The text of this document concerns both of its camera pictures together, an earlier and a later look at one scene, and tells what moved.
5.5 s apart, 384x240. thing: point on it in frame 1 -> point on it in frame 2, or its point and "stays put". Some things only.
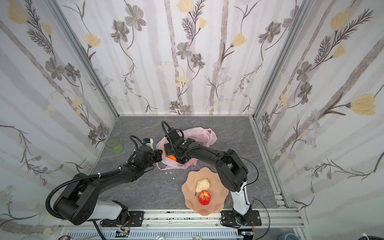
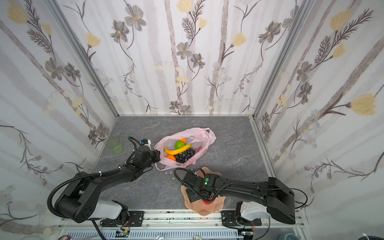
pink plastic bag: x=203 y=136 stays put
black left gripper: x=157 y=155 stays put
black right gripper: x=173 y=148 -> x=191 y=186
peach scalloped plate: x=218 y=191 stays put
